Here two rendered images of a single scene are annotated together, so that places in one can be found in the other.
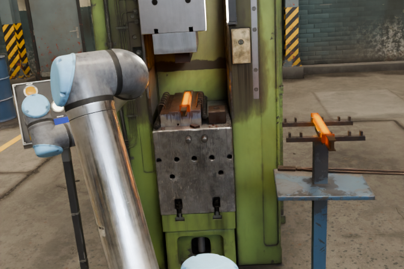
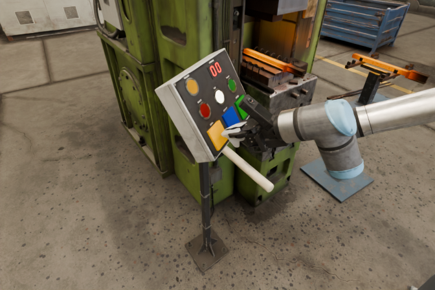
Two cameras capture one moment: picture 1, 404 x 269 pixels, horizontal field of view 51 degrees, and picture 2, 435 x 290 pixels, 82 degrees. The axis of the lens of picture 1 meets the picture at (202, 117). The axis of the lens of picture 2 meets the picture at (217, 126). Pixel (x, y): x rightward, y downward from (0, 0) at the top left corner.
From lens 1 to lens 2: 166 cm
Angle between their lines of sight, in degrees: 40
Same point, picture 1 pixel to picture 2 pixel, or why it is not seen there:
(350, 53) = not seen: outside the picture
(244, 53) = (313, 7)
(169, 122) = (273, 83)
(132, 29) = not seen: outside the picture
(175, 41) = not seen: outside the picture
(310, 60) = not seen: hidden behind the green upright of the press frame
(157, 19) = not seen: outside the picture
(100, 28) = not seen: outside the picture
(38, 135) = (355, 155)
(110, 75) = not seen: outside the picture
